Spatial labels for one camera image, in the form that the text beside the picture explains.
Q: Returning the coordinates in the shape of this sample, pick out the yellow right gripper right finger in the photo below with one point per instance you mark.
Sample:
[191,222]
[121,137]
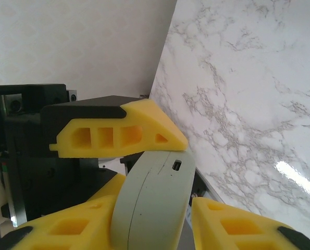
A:
[235,229]

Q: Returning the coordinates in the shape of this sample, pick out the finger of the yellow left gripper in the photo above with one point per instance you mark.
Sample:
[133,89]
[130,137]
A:
[144,130]

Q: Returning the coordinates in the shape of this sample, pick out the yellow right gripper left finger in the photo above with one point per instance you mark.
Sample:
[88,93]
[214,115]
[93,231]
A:
[66,229]

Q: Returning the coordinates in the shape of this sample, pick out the green earbud charging case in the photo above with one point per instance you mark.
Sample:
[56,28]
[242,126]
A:
[154,203]

